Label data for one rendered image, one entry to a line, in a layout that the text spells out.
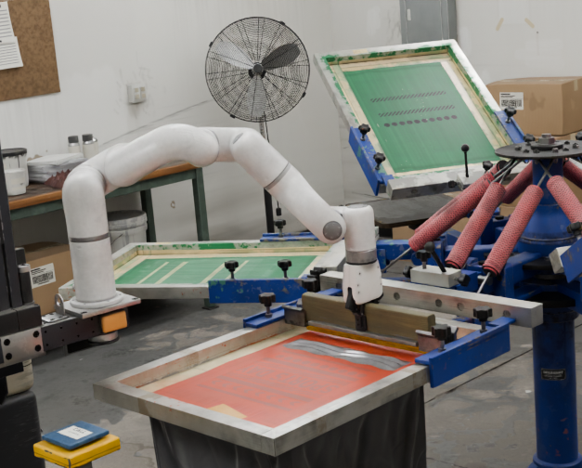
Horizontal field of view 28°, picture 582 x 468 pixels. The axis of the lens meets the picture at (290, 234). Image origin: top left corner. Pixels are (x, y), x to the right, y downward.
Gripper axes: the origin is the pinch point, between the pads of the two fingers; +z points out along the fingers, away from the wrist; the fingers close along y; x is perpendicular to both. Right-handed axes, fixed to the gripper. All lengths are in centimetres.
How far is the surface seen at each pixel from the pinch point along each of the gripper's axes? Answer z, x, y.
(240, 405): 5.9, 3.4, 46.3
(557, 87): -10, -174, -371
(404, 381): 3.3, 29.1, 21.7
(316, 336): 6.0, -15.6, 2.0
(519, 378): 102, -103, -216
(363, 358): 5.3, 7.9, 10.7
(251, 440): 4, 23, 61
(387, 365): 5.5, 15.3, 10.9
